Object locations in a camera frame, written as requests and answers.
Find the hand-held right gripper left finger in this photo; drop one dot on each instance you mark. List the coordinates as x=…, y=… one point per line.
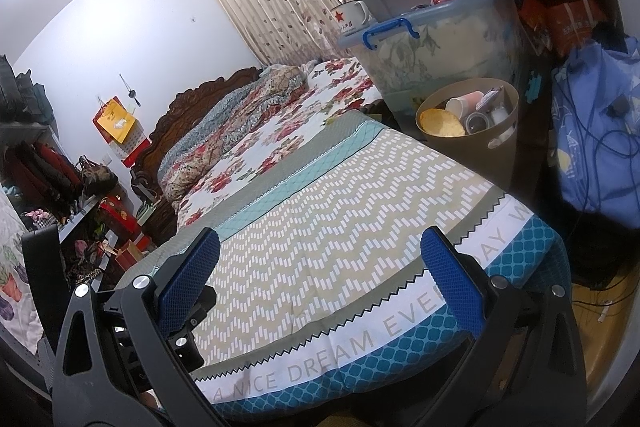
x=187, y=277

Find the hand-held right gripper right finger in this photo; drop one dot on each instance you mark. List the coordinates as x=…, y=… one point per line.
x=450, y=277

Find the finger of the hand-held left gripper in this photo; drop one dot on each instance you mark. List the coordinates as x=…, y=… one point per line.
x=205, y=302

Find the beige plastic bin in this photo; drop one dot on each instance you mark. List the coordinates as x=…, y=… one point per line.
x=465, y=162

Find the pink white paper cup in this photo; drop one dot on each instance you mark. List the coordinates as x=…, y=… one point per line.
x=462, y=104

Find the blue white milk carton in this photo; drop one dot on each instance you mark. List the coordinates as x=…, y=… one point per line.
x=492, y=99

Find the cactus print cloth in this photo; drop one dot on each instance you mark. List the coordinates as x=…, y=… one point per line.
x=15, y=287

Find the dark wooden nightstand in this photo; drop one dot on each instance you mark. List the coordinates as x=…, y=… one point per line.
x=155, y=227

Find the orange paper bag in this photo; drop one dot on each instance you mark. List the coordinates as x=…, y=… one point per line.
x=130, y=254

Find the red gift box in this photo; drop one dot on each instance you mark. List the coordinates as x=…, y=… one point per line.
x=117, y=217

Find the row of red black bags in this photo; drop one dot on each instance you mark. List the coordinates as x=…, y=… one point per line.
x=45, y=172

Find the brown handbag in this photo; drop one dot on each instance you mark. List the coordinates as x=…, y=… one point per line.
x=97, y=177

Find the grey metal shelf rack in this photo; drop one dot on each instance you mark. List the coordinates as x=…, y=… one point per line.
x=25, y=132

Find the patchwork quilt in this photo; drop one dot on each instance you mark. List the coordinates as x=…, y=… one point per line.
x=225, y=127

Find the dark green bag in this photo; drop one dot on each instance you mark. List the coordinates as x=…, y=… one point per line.
x=35, y=99

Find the carved wooden headboard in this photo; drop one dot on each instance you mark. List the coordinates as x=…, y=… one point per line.
x=200, y=99

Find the black duffel bag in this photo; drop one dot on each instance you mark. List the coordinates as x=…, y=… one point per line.
x=7, y=87

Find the blue cloth bag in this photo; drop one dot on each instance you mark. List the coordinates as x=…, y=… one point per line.
x=595, y=147

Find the floral bedsheet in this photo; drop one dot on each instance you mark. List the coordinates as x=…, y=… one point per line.
x=310, y=117

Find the clear storage box blue lid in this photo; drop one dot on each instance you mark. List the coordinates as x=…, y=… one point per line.
x=450, y=47

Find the white enamel mug red star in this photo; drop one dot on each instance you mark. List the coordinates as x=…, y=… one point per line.
x=347, y=19

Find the orange plastic bag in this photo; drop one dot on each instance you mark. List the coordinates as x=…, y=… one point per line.
x=570, y=24

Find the red yellow wall calendar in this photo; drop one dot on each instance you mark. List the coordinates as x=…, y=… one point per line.
x=117, y=122

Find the hanging wall ornament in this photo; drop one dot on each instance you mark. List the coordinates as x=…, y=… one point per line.
x=132, y=96

